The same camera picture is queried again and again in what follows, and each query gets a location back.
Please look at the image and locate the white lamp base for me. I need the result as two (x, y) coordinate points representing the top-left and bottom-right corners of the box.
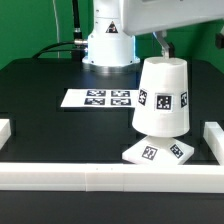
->
(122, 136), (194, 166)

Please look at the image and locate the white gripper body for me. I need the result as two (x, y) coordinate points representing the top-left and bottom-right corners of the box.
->
(120, 0), (224, 36)

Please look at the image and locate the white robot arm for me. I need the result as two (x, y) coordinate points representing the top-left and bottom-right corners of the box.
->
(83, 0), (224, 67)

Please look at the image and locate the white marker sheet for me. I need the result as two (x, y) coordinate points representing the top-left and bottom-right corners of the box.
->
(61, 89), (138, 108)

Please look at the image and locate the white thin cable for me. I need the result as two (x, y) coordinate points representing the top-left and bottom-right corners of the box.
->
(52, 0), (62, 59)

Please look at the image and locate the white lamp shade cone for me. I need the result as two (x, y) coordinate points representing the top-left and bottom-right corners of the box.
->
(132, 57), (190, 137)

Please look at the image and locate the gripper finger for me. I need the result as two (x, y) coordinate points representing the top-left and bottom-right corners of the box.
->
(153, 31), (174, 58)
(215, 31), (224, 49)

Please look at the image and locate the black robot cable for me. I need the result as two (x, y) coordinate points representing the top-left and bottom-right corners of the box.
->
(32, 0), (89, 62)

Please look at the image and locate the white U-shaped fence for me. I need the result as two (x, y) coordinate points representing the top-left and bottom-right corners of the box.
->
(0, 119), (224, 194)

